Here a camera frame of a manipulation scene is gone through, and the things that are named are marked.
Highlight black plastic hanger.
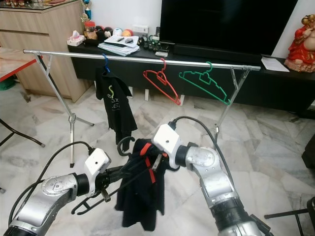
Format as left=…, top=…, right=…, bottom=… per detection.
left=71, top=136, right=136, bottom=215

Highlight dark garment with red strap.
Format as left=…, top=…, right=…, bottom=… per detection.
left=116, top=138, right=165, bottom=232

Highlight red plastic hanger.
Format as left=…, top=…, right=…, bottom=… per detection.
left=142, top=58, right=183, bottom=106

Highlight green plastic hanger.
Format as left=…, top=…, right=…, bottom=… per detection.
left=178, top=61, right=232, bottom=106

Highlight blue plastic hanger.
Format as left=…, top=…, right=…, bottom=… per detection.
left=101, top=53, right=112, bottom=74

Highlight black printed t-shirt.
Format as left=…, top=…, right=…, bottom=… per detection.
left=95, top=66, right=138, bottom=148

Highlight silver metal clothes rack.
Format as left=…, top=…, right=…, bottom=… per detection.
left=23, top=49, right=261, bottom=168

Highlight green mug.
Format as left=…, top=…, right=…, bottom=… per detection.
left=147, top=34, right=160, bottom=49

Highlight stack of white papers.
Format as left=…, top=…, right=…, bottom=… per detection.
left=97, top=35, right=141, bottom=57

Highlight black soundbar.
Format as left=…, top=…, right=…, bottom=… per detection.
left=172, top=44, right=264, bottom=63

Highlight black TV console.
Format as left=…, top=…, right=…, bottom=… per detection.
left=67, top=43, right=315, bottom=118

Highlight pink tissue box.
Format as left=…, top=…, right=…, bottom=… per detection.
left=67, top=30, right=87, bottom=47

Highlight black round toys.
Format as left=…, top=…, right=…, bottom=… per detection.
left=95, top=27, right=114, bottom=40

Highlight light wooden cabinet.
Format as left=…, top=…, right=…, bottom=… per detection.
left=0, top=1, right=93, bottom=103

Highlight green plastic bag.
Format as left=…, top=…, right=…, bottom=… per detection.
left=0, top=78, right=16, bottom=90

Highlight red-lidded jar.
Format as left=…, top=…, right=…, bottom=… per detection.
left=83, top=21, right=97, bottom=41

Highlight dark brown sofa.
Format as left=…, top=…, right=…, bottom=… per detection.
left=301, top=147, right=315, bottom=172

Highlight white paper sheet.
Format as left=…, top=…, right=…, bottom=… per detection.
left=260, top=57, right=290, bottom=73

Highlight black flat television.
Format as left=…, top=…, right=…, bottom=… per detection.
left=159, top=0, right=299, bottom=55

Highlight blue gold trophy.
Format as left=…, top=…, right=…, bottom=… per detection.
left=83, top=0, right=93, bottom=21

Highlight red Buddha statue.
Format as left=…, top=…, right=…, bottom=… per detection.
left=284, top=15, right=315, bottom=73

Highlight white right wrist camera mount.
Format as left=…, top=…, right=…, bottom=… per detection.
left=152, top=123, right=183, bottom=157

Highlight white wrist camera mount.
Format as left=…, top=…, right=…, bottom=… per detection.
left=82, top=147, right=112, bottom=183
left=152, top=123, right=183, bottom=157

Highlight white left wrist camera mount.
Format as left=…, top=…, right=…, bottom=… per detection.
left=82, top=147, right=112, bottom=183

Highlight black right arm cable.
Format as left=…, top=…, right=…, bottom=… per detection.
left=168, top=116, right=236, bottom=187

